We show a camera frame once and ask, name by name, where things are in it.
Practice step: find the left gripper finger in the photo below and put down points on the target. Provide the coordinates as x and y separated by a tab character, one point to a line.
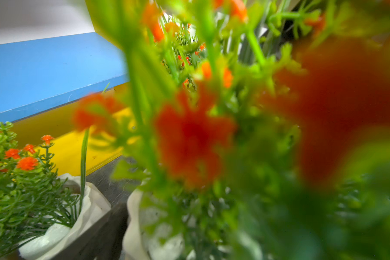
102	241

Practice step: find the yellow rack with shelves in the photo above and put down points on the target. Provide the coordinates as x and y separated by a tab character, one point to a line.
52	54

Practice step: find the orange flower pot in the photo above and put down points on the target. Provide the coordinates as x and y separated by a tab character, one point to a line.
283	150
182	53
41	212

